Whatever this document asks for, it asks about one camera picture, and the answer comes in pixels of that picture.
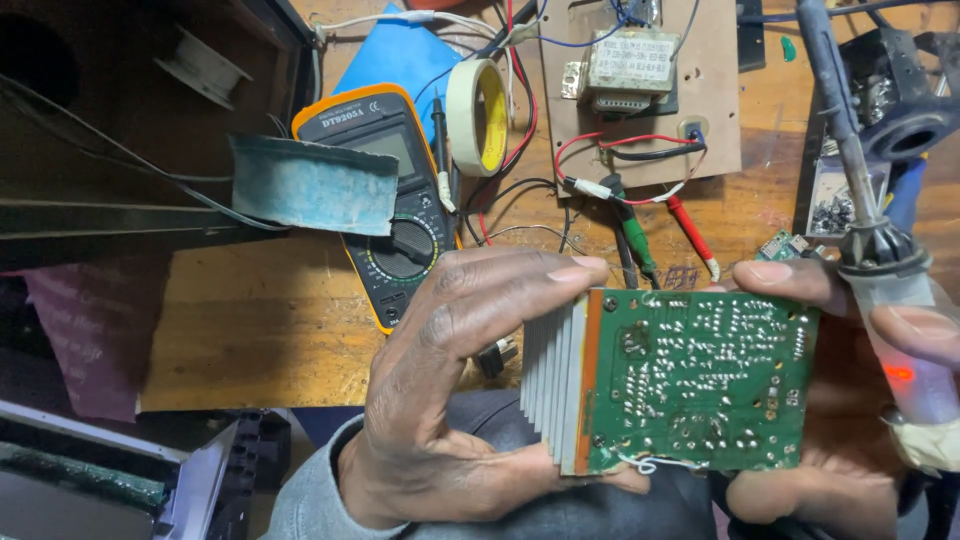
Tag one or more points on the blue plastic sheet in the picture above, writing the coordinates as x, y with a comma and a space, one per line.
397, 60

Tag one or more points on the person's right hand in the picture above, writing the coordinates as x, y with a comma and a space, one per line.
817, 502

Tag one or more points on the person's left hand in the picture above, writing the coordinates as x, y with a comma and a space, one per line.
420, 420

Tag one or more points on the tray of small screws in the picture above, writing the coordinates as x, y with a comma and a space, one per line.
832, 210

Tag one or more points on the green test probe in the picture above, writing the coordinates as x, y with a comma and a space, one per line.
637, 236

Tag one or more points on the brown hardboard panel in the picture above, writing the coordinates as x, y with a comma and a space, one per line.
712, 112

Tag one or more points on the small green module board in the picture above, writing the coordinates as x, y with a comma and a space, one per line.
780, 246

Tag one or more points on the white solder spool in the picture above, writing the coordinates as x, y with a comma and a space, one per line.
202, 67

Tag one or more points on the cream masking tape roll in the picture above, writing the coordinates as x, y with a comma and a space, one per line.
461, 112

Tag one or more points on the red test probe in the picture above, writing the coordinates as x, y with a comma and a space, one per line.
690, 232

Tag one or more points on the grey electronic device casing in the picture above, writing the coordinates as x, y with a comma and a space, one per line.
75, 517

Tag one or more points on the black metal iron stand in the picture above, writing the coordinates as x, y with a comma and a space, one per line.
907, 139

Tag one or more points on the dark wooden speaker cabinet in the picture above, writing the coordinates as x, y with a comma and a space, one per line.
112, 112

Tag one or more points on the black multimeter probe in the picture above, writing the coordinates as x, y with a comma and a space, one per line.
439, 127

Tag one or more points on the grey metal transformer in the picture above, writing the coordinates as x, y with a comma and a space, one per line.
630, 67

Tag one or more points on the maroon paper sheet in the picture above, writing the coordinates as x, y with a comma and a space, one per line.
97, 337

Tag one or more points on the green circuit board with heatsink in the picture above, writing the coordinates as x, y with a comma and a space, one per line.
697, 382

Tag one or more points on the black flat bracket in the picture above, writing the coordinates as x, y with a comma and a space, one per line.
750, 37

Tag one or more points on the small green plastic piece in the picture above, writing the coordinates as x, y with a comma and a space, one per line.
787, 49

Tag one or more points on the worn blue-green abrasive sheet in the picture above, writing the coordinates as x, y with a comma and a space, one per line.
315, 187

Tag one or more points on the yellow digital multimeter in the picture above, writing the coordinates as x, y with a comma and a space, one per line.
367, 120

